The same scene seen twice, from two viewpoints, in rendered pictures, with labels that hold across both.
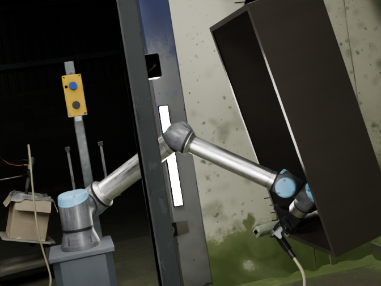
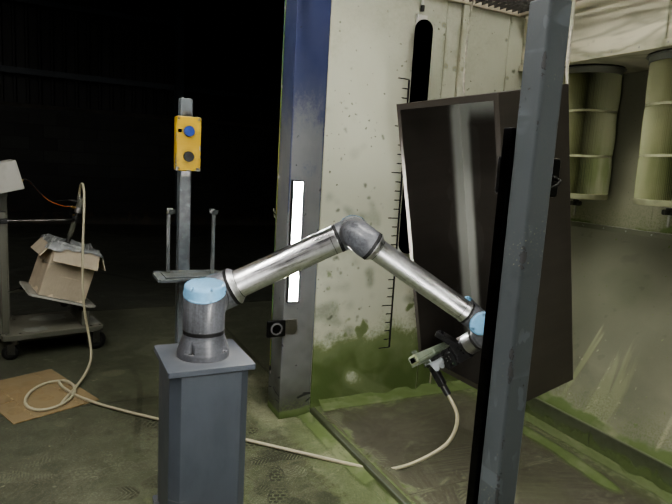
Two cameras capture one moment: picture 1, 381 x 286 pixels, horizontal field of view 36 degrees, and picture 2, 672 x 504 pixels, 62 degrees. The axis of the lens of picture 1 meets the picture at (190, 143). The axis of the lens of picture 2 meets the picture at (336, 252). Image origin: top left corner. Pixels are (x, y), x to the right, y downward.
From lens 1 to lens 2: 106 cm
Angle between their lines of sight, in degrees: 17
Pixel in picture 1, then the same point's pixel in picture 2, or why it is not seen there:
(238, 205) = (355, 310)
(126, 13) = (549, 86)
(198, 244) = (304, 348)
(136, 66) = (541, 177)
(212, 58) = (362, 136)
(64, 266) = (187, 383)
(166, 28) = (320, 88)
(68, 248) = (192, 357)
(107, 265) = (241, 386)
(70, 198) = (205, 292)
